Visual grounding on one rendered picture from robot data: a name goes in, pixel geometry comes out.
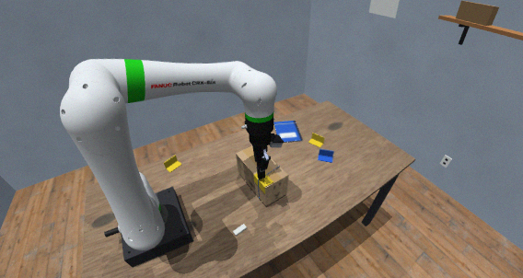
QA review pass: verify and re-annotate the tan cardboard box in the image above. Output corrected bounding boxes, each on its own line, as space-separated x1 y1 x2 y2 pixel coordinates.
236 146 289 206

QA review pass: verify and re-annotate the blue notebook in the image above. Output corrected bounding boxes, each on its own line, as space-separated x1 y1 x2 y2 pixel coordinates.
273 121 303 143

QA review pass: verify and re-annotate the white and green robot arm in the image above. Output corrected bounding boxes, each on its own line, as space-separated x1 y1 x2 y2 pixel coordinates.
60 59 284 250

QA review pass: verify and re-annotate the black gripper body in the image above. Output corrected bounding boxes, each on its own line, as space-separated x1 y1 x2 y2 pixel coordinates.
249 133 271 156

